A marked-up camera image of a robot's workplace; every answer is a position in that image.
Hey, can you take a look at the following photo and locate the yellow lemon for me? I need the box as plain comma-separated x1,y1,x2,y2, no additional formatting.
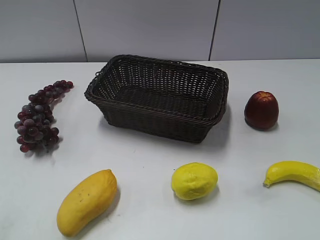
171,162,218,201

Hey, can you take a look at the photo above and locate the dark woven wicker basket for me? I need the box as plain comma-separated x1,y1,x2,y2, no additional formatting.
84,55,229,144

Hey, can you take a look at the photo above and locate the red apple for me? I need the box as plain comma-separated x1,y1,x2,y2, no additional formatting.
244,91,279,130

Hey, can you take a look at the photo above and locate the yellow mango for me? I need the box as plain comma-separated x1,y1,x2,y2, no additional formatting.
56,169,117,237

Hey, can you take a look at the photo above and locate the purple grape bunch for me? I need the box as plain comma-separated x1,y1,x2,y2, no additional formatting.
14,79,74,153

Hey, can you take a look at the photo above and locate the yellow banana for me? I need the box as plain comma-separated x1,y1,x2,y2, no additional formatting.
263,161,320,192

